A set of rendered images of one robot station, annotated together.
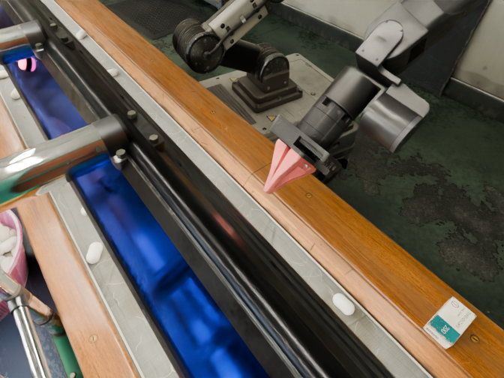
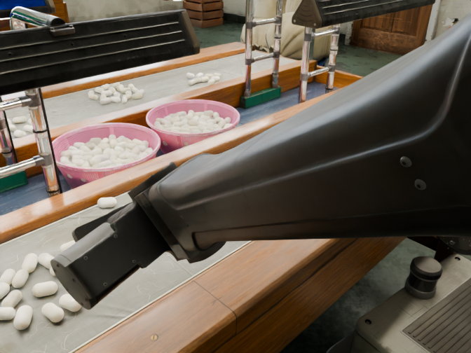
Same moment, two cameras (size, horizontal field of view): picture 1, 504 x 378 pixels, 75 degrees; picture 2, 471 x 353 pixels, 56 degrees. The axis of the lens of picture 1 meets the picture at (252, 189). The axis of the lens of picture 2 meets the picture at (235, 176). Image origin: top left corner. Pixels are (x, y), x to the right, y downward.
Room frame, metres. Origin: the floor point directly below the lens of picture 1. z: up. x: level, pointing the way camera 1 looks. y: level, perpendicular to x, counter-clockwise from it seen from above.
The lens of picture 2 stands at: (0.43, -0.51, 1.23)
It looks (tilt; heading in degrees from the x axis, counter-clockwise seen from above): 29 degrees down; 83
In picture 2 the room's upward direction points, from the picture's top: 1 degrees clockwise
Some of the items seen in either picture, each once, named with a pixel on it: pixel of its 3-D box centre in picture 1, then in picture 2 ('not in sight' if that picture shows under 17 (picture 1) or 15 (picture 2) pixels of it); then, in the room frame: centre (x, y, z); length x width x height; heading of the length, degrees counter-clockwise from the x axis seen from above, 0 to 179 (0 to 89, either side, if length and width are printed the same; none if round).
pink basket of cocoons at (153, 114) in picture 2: not in sight; (193, 130); (0.46, 0.67, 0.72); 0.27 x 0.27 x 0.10
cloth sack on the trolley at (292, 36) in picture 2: not in sight; (295, 37); (1.45, 3.41, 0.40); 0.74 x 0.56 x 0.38; 41
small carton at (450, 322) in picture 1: (449, 322); not in sight; (0.15, -0.27, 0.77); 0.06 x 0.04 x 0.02; 128
